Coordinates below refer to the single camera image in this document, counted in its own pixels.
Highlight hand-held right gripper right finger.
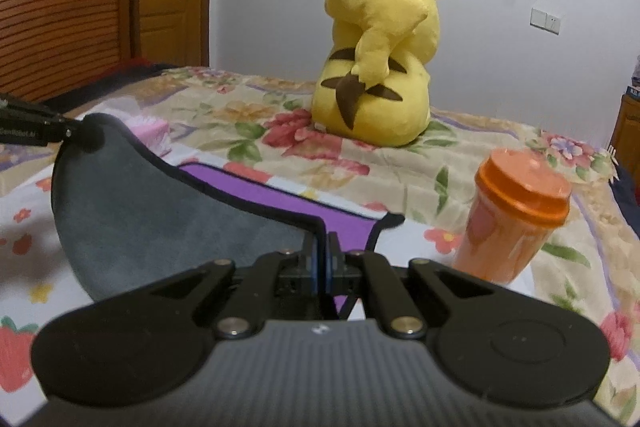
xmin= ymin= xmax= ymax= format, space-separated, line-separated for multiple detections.
xmin=326 ymin=231 xmax=497 ymax=340

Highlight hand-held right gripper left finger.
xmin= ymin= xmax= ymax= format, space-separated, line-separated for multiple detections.
xmin=144 ymin=231 xmax=319 ymax=341

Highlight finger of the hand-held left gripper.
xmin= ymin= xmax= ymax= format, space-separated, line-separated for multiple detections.
xmin=0 ymin=93 xmax=84 ymax=148

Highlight grey and purple towel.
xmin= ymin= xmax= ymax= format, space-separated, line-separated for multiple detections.
xmin=50 ymin=113 xmax=406 ymax=323

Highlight pink cloth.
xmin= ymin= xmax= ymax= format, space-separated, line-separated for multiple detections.
xmin=125 ymin=116 xmax=172 ymax=156

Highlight floral blanket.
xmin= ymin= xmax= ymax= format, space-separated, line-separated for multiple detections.
xmin=0 ymin=66 xmax=640 ymax=427

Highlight orange lidded cup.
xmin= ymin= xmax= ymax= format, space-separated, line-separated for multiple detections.
xmin=450 ymin=148 xmax=572 ymax=285

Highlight yellow plush toy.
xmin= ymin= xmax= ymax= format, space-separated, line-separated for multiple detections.
xmin=311 ymin=0 xmax=478 ymax=148

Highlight dark cloth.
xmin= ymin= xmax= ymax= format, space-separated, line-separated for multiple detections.
xmin=612 ymin=166 xmax=640 ymax=208

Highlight wooden bedside cabinet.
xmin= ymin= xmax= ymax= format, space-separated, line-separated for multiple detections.
xmin=612 ymin=93 xmax=640 ymax=180

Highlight white wall switch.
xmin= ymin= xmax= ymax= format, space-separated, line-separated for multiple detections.
xmin=530 ymin=7 xmax=562 ymax=33

